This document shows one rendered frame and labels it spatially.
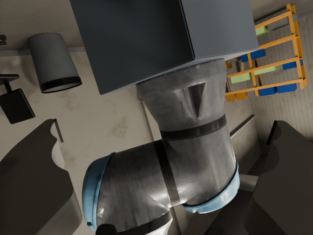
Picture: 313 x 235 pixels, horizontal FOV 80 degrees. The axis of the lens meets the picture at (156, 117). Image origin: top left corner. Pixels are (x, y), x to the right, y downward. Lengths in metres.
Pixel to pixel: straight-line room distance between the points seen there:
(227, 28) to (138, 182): 0.24
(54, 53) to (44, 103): 0.87
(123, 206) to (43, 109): 3.17
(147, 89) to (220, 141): 0.14
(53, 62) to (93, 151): 1.64
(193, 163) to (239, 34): 0.20
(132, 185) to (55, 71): 2.66
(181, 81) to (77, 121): 3.33
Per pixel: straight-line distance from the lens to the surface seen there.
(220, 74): 0.29
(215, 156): 0.30
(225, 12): 0.28
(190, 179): 0.30
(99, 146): 3.70
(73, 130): 3.52
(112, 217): 0.32
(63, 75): 2.88
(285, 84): 6.30
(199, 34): 0.21
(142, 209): 0.31
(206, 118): 0.29
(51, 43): 3.02
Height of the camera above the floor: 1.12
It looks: 8 degrees up
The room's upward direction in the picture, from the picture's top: 164 degrees clockwise
